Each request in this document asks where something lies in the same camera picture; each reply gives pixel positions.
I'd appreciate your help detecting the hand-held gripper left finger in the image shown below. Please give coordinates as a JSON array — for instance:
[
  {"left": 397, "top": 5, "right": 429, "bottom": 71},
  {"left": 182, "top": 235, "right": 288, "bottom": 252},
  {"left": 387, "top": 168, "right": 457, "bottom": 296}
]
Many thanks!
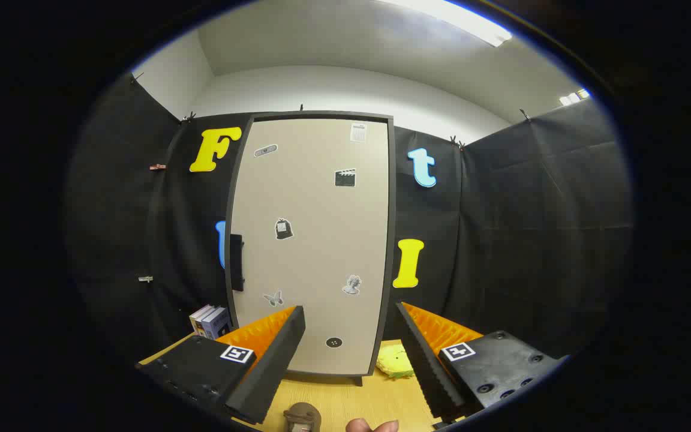
[{"left": 136, "top": 305, "right": 307, "bottom": 425}]

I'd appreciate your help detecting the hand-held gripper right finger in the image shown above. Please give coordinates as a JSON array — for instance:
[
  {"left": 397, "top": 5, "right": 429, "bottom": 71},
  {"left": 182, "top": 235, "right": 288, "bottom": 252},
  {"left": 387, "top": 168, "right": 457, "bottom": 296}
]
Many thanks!
[{"left": 395, "top": 301, "right": 569, "bottom": 424}]

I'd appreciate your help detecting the brown fuzzy shoe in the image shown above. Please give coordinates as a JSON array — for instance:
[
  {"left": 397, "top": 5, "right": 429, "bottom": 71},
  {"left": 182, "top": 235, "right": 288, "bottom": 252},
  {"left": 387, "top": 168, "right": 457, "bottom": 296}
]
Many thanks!
[{"left": 284, "top": 403, "right": 323, "bottom": 432}]

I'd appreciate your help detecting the black cabinet door handle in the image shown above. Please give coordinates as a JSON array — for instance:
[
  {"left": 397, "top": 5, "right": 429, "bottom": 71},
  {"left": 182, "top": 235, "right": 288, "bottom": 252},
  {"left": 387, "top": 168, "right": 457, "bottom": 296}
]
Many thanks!
[{"left": 229, "top": 234, "right": 245, "bottom": 292}]

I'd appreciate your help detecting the dark grey shoe cabinet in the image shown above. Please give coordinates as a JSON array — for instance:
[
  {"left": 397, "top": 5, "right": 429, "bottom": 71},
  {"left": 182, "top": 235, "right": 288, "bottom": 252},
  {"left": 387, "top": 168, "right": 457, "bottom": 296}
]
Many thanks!
[{"left": 224, "top": 110, "right": 398, "bottom": 386}]

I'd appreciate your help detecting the yellow pineapple plush toy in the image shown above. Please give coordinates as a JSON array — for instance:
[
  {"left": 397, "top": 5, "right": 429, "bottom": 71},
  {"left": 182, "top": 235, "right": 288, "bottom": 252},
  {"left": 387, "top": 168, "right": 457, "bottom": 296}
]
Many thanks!
[{"left": 377, "top": 344, "right": 416, "bottom": 380}]

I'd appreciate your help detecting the purple paperback book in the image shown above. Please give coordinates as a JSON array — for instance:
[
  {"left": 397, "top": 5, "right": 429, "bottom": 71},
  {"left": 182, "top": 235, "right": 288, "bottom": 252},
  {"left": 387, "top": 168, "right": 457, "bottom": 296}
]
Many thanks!
[{"left": 202, "top": 307, "right": 233, "bottom": 340}]

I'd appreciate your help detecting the black backdrop cloth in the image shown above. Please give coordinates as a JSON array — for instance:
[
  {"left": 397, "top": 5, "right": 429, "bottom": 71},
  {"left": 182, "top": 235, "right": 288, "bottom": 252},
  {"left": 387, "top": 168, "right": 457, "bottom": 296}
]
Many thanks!
[{"left": 64, "top": 72, "right": 634, "bottom": 385}]

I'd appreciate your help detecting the small ceiling light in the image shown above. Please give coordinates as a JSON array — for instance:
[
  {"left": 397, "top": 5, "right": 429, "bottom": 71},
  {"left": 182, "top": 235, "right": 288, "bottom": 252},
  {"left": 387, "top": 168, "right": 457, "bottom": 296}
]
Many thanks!
[{"left": 558, "top": 88, "right": 591, "bottom": 107}]

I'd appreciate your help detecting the long ceiling light panel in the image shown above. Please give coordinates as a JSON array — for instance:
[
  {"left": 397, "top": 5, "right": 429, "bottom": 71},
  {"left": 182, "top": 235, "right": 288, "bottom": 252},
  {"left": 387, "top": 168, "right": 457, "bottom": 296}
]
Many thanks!
[{"left": 378, "top": 0, "right": 513, "bottom": 47}]

